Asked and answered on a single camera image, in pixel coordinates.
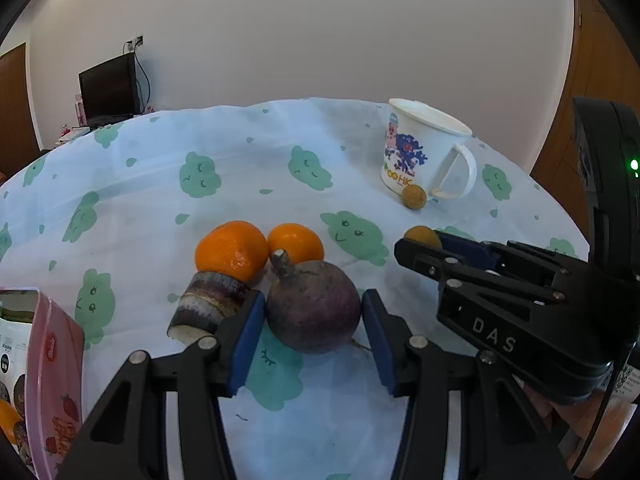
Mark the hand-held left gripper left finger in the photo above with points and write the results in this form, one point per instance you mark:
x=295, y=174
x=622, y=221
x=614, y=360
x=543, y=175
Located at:
x=247, y=345

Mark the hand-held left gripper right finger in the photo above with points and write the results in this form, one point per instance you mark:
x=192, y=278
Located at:
x=380, y=345

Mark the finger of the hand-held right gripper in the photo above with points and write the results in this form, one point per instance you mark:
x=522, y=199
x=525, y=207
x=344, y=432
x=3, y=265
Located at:
x=425, y=260
x=470, y=250

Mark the brown longan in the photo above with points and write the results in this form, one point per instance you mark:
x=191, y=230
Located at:
x=421, y=235
x=415, y=196

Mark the long purple sugarcane piece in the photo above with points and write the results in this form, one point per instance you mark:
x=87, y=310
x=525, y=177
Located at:
x=210, y=305

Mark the round purple fruit with stem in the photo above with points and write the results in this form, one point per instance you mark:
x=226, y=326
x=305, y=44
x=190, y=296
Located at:
x=315, y=305

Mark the large orange mandarin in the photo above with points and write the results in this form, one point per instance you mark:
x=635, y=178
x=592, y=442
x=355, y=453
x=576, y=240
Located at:
x=230, y=255

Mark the pink rectangular tin box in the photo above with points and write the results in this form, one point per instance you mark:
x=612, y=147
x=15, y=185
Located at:
x=55, y=360

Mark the small orange mandarin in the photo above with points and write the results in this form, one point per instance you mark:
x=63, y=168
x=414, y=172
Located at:
x=7, y=417

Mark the person's right hand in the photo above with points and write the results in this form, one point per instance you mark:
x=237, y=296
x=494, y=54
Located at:
x=555, y=415

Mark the white printed mug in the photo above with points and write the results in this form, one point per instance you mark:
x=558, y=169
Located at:
x=405, y=125

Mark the white tablecloth with green clouds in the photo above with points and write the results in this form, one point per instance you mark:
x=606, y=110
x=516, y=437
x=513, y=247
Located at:
x=250, y=170

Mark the wooden door with glass pane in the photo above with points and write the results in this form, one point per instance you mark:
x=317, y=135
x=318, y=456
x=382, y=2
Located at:
x=600, y=60

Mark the printed paper insert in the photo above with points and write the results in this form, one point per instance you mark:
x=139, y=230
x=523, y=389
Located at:
x=15, y=340

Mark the black television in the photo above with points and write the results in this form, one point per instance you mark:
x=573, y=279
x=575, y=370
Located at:
x=107, y=90

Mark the brown wooden door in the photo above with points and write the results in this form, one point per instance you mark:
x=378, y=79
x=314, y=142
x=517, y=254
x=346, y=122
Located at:
x=15, y=110

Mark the white wall socket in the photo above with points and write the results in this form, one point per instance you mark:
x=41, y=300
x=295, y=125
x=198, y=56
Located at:
x=134, y=43

